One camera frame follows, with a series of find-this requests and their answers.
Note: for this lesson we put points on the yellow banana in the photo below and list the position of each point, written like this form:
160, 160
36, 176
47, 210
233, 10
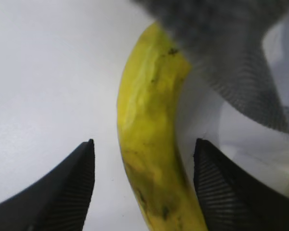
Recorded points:
148, 94

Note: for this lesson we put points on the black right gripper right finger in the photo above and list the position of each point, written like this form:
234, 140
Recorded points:
233, 200

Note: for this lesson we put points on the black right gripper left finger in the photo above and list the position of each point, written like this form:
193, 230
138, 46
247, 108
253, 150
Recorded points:
59, 201

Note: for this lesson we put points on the navy insulated lunch bag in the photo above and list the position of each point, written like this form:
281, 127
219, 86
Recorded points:
237, 95

